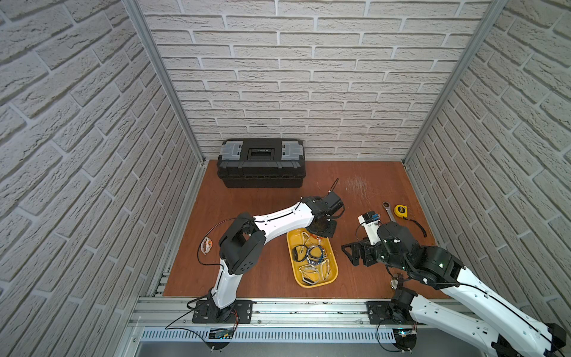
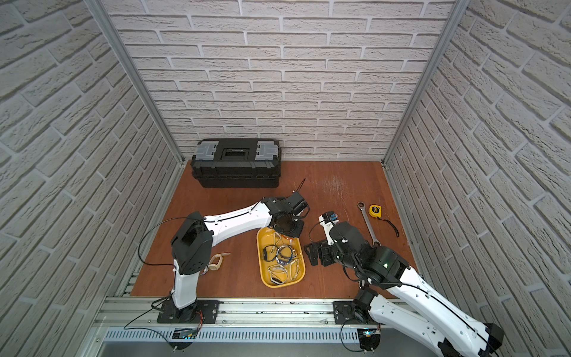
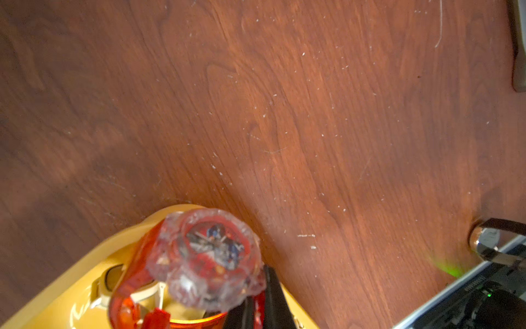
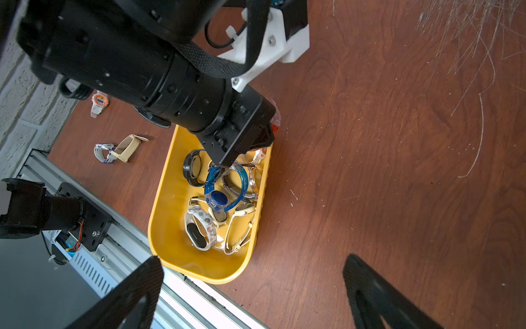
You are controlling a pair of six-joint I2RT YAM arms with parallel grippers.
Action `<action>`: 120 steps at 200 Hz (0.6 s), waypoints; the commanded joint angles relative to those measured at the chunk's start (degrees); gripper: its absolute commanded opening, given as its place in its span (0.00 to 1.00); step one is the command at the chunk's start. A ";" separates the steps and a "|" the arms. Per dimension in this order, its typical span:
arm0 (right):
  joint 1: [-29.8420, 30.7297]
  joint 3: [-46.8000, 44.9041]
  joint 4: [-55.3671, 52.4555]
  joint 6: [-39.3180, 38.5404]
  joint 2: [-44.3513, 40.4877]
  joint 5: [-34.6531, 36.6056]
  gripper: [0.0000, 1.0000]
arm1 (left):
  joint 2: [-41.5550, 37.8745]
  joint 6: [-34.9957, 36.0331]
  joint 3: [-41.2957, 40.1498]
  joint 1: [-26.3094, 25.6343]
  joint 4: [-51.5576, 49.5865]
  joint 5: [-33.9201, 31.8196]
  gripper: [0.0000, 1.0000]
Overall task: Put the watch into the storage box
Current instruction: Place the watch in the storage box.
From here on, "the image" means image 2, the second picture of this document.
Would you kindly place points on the yellow plastic storage tray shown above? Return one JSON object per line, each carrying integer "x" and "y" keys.
{"x": 293, "y": 273}

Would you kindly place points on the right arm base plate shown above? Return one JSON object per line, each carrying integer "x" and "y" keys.
{"x": 344, "y": 311}

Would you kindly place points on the black plastic toolbox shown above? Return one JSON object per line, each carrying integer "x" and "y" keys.
{"x": 237, "y": 162}

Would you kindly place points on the blue transparent watch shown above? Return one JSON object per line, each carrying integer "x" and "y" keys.
{"x": 286, "y": 254}

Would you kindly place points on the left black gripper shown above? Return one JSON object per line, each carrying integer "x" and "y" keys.
{"x": 291, "y": 222}

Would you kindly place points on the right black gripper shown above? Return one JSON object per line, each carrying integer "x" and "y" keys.
{"x": 322, "y": 246}

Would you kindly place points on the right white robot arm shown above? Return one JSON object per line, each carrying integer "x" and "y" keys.
{"x": 392, "y": 293}

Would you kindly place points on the black digital watch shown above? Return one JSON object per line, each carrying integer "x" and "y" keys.
{"x": 270, "y": 253}

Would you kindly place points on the yellow tape measure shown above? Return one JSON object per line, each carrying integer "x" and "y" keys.
{"x": 375, "y": 211}

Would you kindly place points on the silver ratchet wrench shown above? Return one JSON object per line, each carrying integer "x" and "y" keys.
{"x": 362, "y": 207}

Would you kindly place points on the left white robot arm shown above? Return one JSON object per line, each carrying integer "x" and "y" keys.
{"x": 194, "y": 240}

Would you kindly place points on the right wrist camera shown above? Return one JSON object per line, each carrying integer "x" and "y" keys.
{"x": 328, "y": 221}

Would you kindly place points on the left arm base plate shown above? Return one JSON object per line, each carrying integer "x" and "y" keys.
{"x": 204, "y": 311}

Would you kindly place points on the patterned white band watch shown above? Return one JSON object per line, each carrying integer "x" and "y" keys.
{"x": 275, "y": 280}

